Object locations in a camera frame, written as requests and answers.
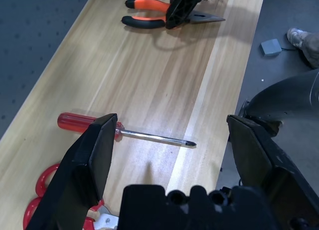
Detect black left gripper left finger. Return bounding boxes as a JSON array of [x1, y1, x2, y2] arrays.
[[24, 113, 118, 230]]

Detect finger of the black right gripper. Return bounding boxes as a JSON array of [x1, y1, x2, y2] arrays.
[[165, 0, 209, 30]]

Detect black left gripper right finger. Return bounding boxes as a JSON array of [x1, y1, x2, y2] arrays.
[[226, 114, 319, 230]]

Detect orange and black pliers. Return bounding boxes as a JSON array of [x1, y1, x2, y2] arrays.
[[121, 0, 226, 30]]

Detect red handled screwdriver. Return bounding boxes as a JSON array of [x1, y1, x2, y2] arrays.
[[57, 112, 197, 149]]

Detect red handled scissors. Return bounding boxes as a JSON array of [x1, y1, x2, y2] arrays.
[[22, 164, 119, 230]]

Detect dark grey pegboard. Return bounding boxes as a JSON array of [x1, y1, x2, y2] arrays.
[[0, 0, 93, 139]]

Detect grey foot pedal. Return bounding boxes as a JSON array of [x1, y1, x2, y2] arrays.
[[260, 39, 282, 57]]

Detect white sneaker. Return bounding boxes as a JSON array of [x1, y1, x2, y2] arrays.
[[286, 27, 307, 50]]

